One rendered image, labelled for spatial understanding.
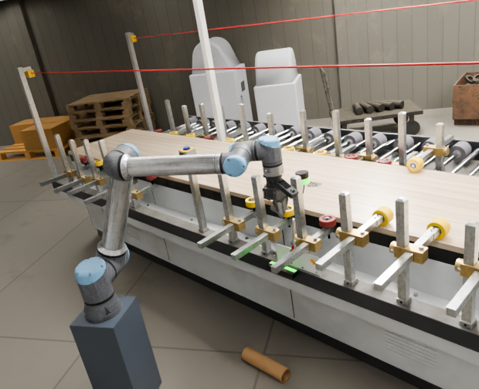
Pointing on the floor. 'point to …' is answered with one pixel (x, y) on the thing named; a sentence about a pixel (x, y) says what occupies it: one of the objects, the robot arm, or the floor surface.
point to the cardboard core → (282, 373)
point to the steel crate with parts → (477, 99)
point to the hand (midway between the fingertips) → (283, 215)
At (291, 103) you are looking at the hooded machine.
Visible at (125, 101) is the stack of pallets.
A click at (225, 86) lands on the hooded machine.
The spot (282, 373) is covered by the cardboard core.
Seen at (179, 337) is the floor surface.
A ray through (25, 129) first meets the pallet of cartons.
